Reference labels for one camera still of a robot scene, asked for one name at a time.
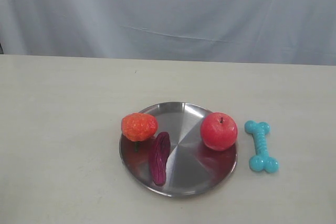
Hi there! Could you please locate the white fabric backdrop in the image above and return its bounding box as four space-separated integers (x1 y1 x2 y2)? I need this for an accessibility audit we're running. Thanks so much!
1 0 335 65

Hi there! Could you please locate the teal toy bone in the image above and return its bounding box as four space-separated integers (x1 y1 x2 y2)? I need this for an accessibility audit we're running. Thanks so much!
244 120 279 173

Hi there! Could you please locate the orange textured fruit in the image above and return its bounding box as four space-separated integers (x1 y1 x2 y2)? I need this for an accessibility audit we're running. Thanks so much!
121 113 158 152

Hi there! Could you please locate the red apple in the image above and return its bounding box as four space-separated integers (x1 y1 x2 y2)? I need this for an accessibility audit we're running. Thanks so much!
200 112 238 151

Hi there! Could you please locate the round stainless steel plate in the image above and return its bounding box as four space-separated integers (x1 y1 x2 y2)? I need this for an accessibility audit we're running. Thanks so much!
119 101 237 198

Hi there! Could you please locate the purple toy vegetable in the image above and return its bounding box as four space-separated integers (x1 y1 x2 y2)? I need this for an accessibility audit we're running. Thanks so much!
149 132 171 186

